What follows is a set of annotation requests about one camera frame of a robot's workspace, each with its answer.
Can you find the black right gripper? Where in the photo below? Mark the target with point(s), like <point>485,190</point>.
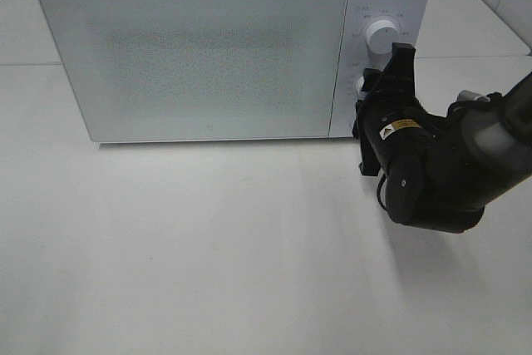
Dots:
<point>390,126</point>

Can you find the white microwave knob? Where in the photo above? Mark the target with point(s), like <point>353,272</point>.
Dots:
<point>359,88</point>
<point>380,34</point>

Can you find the white microwave door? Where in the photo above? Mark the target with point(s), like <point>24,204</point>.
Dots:
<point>199,70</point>

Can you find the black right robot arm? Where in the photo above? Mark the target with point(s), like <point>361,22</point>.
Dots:
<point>440,172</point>

